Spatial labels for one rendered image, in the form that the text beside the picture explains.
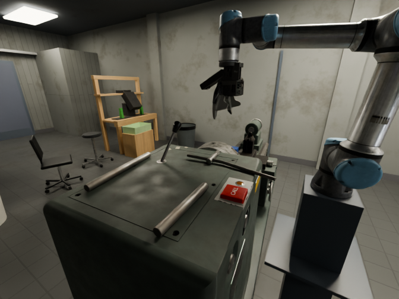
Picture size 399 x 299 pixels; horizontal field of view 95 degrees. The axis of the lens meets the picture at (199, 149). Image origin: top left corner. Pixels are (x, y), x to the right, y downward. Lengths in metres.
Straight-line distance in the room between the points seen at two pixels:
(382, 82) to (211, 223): 0.61
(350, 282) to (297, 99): 3.26
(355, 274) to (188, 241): 0.92
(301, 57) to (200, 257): 3.83
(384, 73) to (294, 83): 3.26
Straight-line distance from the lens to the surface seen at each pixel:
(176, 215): 0.42
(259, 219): 1.60
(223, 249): 0.38
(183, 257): 0.37
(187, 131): 4.22
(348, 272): 1.18
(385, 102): 0.75
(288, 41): 0.84
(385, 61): 0.76
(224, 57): 0.72
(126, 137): 4.27
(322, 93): 3.97
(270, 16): 0.73
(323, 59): 3.98
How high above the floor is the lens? 1.54
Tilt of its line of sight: 20 degrees down
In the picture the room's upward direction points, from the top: straight up
